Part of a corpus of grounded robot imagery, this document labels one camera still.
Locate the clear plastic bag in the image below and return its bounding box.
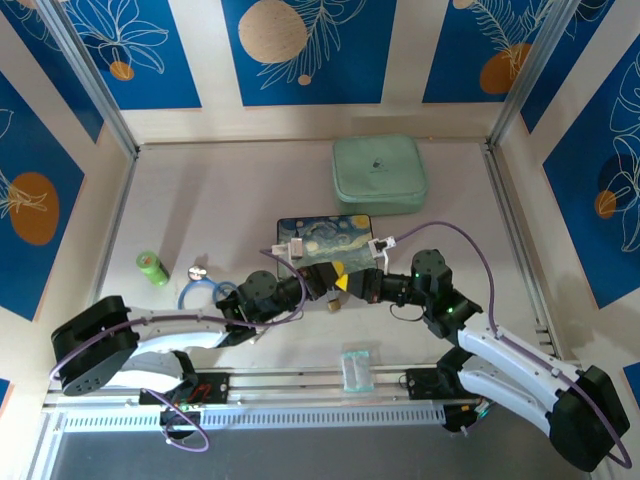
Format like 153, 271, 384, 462
339, 349, 374, 394

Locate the white slotted cable duct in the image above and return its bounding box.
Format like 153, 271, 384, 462
62, 405, 447, 432

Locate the blue coiled cable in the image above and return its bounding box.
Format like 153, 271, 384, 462
177, 278, 239, 311

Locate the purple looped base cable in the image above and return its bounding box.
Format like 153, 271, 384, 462
148, 391, 211, 454

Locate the green tape roll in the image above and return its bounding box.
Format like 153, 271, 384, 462
136, 251, 171, 287

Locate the mint green zip case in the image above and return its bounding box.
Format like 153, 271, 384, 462
332, 135, 430, 217

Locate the aluminium mounting rail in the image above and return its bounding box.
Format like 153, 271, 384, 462
43, 367, 501, 407

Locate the aluminium table edge rail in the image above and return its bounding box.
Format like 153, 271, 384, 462
482, 144, 559, 361
82, 149, 140, 346

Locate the aluminium frame post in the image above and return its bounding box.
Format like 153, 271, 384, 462
37, 0, 140, 157
487, 0, 584, 151

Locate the starry night print pad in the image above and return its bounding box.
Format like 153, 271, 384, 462
276, 213, 375, 282

